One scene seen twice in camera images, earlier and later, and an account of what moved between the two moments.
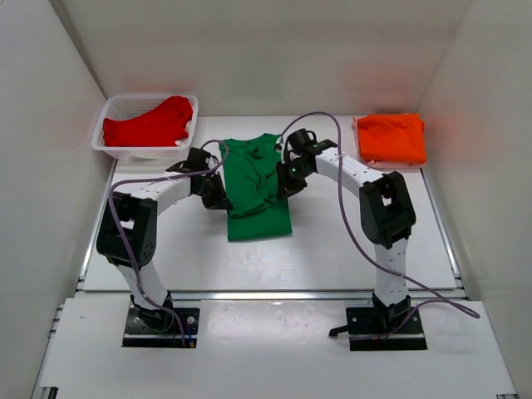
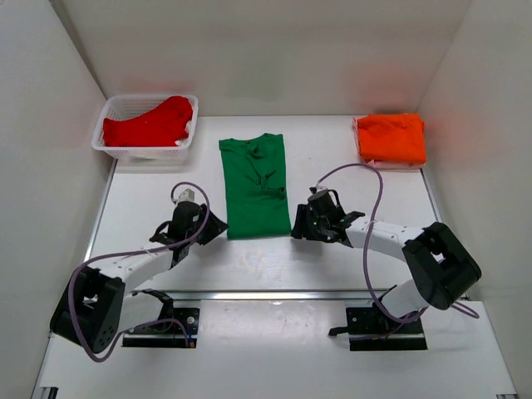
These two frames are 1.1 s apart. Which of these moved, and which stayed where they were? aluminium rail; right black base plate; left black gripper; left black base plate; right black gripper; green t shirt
Moved: right black gripper; left black gripper
Stayed: aluminium rail; green t shirt; right black base plate; left black base plate
